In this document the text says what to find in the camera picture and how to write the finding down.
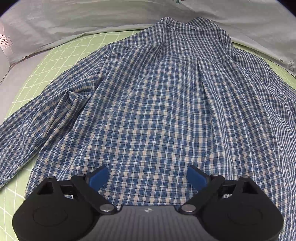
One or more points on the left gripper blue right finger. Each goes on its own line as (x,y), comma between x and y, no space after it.
(207,187)

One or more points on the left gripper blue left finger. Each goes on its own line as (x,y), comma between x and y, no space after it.
(88,187)

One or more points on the blue plaid shirt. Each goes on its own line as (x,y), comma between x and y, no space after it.
(149,106)

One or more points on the green grid cutting mat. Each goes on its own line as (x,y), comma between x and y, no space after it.
(41,69)

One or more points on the white rounded board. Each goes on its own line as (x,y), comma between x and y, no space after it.
(4,65)

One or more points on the carrot print backdrop sheet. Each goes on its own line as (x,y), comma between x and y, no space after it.
(29,27)

